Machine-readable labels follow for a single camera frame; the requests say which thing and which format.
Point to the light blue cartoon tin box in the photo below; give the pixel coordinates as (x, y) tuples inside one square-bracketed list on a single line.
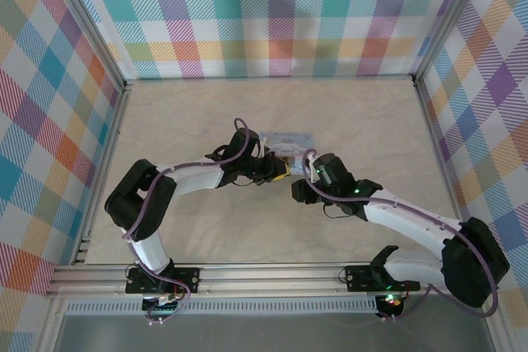
[(288, 139)]

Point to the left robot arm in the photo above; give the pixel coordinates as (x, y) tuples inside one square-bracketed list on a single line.
[(194, 179)]

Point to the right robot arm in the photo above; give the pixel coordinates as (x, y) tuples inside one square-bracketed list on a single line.
[(404, 216)]

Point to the grey metal panel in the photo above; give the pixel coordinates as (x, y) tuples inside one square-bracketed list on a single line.
[(268, 333)]

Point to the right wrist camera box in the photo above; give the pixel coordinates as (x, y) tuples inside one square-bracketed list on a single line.
[(313, 172)]

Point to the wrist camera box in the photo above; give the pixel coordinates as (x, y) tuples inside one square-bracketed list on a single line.
[(264, 146), (313, 172)]

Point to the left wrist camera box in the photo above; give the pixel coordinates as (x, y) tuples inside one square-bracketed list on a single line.
[(264, 146)]

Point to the thin aluminium rail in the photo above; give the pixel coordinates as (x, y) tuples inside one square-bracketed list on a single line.
[(268, 78)]

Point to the aluminium mounting rail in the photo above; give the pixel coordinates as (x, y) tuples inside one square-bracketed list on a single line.
[(268, 278)]

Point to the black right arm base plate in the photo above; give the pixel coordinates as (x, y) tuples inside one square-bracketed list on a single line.
[(356, 278)]

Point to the aluminium side rail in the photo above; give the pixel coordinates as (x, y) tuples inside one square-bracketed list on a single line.
[(107, 142), (437, 150)]

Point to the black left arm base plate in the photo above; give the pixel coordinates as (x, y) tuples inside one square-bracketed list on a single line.
[(187, 278)]

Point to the aluminium frame post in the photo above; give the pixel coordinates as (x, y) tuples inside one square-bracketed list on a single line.
[(90, 26), (449, 18)]

